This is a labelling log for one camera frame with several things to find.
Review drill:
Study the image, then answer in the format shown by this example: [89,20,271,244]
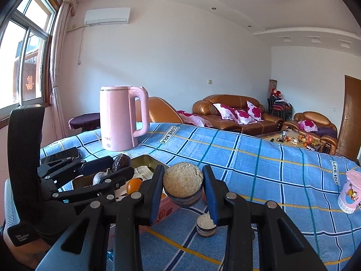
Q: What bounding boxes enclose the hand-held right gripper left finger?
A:
[35,164,165,271]

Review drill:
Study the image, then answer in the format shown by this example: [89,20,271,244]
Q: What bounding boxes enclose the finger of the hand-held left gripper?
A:
[37,155,114,192]
[52,166,135,204]

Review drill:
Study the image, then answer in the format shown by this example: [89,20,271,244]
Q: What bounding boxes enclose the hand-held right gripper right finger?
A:
[201,165,328,271]

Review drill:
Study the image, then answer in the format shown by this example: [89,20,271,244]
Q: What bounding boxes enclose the dark purple shiny fruit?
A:
[93,171,110,187]

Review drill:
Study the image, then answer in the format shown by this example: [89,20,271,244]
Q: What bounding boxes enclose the pink metal tin box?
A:
[72,154,181,232]

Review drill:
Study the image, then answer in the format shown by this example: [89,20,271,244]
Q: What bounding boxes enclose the orange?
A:
[126,178,143,195]

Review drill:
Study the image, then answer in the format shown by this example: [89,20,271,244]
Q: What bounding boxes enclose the dark round cake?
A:
[112,153,132,173]

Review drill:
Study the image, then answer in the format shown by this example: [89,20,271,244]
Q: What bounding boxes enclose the large rice cake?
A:
[163,162,204,207]

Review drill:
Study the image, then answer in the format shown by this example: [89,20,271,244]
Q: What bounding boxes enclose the person's left forearm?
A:
[6,241,53,269]

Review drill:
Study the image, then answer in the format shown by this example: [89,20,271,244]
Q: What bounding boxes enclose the black smartphone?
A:
[40,147,81,165]

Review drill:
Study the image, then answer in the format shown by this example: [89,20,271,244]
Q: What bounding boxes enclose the printed paper sheet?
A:
[134,166,155,181]

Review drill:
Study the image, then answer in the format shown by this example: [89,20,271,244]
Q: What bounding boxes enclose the small purple rice cake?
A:
[196,213,218,238]

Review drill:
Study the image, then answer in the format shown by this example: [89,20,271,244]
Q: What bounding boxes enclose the purple round stool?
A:
[68,113,101,132]

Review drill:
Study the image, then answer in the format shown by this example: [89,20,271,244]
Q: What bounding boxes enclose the pink electric kettle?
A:
[99,86,149,151]

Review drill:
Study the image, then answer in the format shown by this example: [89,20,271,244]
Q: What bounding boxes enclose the blue plaid tablecloth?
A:
[39,121,361,271]

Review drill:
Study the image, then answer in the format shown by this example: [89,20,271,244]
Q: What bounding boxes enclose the brown leather chaise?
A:
[135,96,184,124]

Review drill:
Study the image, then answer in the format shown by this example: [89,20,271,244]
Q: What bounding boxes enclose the white pillow red flowers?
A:
[235,110,258,125]
[213,103,239,120]
[298,120,318,132]
[246,100,265,121]

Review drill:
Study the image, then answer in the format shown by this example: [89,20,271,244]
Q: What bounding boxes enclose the window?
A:
[0,0,60,116]

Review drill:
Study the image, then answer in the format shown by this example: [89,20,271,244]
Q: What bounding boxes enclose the pink curtain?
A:
[48,0,78,142]

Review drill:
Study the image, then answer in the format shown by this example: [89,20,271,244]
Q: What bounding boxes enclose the cluttered coffee table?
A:
[261,130,325,151]

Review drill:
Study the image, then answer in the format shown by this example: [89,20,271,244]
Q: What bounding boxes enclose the brown leather sofa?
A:
[192,94,283,136]

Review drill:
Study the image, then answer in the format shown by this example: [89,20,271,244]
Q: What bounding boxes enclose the stacked black chairs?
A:
[267,94,293,120]

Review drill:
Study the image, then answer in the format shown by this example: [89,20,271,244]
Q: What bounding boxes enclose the brown leather armchair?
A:
[282,111,338,155]

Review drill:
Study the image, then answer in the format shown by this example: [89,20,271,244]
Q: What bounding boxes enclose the purple blanket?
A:
[314,127,337,139]

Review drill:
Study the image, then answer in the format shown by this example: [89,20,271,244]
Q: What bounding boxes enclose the pink cartoon cup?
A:
[338,170,361,213]

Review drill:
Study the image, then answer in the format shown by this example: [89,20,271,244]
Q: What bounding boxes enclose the white air conditioner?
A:
[84,8,132,27]

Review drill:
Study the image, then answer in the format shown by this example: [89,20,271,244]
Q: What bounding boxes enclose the brown wooden door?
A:
[337,75,361,160]

